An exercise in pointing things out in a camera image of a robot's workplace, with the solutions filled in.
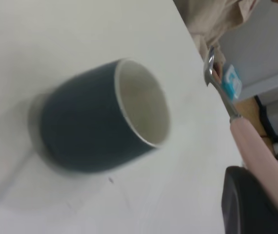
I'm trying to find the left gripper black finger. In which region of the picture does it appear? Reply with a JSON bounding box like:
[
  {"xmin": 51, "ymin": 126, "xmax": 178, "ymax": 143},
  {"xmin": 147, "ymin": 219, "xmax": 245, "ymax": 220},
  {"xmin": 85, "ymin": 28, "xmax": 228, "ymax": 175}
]
[{"xmin": 221, "ymin": 165, "xmax": 278, "ymax": 234}]

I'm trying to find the pink handled metal spoon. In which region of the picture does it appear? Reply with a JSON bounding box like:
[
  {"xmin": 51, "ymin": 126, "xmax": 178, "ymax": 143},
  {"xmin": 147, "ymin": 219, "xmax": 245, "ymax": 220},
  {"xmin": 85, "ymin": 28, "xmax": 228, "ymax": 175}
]
[{"xmin": 203, "ymin": 45, "xmax": 278, "ymax": 220}]

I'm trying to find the dark blue ceramic mug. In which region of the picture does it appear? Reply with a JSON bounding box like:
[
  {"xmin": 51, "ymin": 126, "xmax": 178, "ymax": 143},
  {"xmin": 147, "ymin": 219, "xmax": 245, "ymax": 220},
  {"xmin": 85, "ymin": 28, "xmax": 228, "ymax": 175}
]
[{"xmin": 28, "ymin": 58, "xmax": 173, "ymax": 175}]

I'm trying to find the blue white box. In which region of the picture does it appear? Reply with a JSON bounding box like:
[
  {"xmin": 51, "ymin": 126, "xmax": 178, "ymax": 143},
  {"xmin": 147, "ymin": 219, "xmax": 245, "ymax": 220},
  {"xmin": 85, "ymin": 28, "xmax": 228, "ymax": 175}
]
[{"xmin": 220, "ymin": 64, "xmax": 242, "ymax": 100}]

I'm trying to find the beige garment of person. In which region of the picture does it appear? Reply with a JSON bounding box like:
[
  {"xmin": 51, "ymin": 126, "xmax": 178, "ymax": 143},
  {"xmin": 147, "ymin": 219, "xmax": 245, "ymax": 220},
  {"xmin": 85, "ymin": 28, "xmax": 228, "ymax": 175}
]
[{"xmin": 173, "ymin": 0, "xmax": 260, "ymax": 64}]

